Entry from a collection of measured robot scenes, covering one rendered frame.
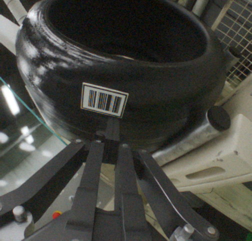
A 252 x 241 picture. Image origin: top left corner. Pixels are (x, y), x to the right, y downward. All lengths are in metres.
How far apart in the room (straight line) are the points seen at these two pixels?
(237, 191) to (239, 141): 0.54
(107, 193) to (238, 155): 0.76
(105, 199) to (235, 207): 0.64
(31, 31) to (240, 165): 0.42
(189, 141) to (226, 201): 0.48
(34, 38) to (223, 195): 0.78
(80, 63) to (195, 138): 0.23
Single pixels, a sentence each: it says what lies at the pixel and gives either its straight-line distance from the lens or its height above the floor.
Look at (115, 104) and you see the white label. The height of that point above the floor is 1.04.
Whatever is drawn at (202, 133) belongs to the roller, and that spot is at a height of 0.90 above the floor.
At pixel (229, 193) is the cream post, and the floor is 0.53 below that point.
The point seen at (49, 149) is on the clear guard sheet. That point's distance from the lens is 0.96.
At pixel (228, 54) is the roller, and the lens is 0.49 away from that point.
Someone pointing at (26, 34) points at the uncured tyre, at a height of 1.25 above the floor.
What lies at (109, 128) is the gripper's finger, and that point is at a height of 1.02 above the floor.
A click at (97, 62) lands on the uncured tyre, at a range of 0.23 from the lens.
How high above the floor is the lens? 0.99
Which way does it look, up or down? 9 degrees up
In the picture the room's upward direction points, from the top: 54 degrees counter-clockwise
